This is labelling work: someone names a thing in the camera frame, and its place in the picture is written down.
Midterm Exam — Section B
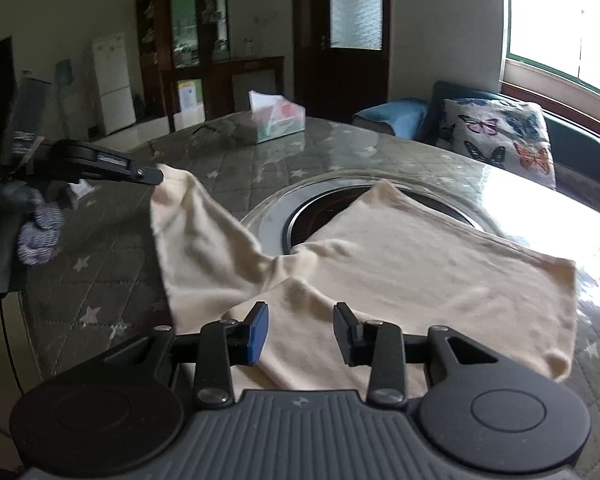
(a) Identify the dark wooden cabinet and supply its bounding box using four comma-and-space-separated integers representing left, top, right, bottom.
135, 0, 286, 133

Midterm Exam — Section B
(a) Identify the dark wooden door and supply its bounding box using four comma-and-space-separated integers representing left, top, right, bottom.
292, 0, 391, 111

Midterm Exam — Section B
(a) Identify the white refrigerator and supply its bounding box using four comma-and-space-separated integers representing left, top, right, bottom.
91, 32, 137, 136

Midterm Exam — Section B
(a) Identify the butterfly print pillow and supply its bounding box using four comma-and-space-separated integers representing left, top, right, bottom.
437, 97, 558, 188

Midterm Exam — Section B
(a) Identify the round built-in table cooker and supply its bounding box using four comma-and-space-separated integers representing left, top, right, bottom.
240, 172, 486, 261

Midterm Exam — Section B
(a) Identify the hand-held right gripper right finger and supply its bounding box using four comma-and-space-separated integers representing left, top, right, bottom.
332, 302, 511, 408

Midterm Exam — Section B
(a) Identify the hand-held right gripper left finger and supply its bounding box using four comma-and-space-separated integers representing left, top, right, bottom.
100, 301, 271, 408

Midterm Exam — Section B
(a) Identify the black cable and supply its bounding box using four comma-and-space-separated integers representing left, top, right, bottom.
0, 295, 28, 401

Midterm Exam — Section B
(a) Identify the yellow green paper sheet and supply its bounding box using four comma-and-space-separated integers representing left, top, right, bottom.
176, 78, 204, 111

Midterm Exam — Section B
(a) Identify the blue corner sofa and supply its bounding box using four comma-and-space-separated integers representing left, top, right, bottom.
352, 80, 600, 203

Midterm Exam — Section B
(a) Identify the tissue box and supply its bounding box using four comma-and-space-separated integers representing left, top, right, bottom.
248, 90, 307, 143

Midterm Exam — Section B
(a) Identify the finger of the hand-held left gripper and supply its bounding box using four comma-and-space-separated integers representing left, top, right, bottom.
32, 139, 165, 187

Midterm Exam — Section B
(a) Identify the green framed window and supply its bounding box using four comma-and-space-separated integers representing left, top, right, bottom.
500, 0, 600, 106

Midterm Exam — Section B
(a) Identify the cream shirt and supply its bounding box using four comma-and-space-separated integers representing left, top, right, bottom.
150, 164, 578, 391

